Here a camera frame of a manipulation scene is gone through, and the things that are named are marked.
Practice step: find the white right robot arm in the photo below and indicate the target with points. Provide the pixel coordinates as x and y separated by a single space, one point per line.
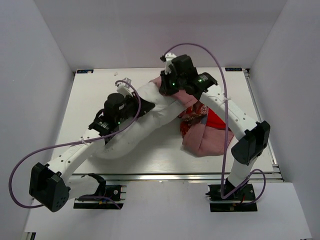
252 135

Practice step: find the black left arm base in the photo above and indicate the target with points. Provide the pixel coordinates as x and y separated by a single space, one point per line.
113 199

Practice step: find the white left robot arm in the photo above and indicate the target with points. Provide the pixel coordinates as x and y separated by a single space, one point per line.
50 183

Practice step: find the blue left table label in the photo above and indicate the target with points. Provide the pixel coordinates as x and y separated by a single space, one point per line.
84 71

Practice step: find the white pillow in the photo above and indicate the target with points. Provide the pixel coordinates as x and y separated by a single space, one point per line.
140 125

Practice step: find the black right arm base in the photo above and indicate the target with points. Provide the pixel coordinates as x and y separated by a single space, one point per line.
235 203

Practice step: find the aluminium table edge rail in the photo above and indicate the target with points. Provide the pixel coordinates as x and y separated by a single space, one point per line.
275 176

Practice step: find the blue table label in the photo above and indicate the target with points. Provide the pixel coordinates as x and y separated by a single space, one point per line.
84 71
233 69

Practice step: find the red patterned pillowcase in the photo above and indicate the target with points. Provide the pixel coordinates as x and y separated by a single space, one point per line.
202 130

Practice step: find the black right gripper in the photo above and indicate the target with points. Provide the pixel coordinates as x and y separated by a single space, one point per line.
164 89

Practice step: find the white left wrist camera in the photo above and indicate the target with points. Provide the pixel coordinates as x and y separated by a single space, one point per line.
123 87

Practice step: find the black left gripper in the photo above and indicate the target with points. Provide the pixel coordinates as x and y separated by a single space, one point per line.
146 106

